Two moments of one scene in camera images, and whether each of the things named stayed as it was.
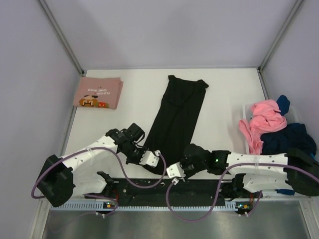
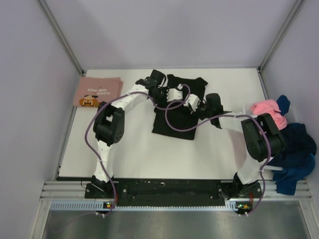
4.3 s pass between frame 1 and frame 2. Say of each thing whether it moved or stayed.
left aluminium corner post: stayed
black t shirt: moved
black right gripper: moved
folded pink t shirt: stayed
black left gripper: moved
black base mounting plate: stayed
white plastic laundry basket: stayed
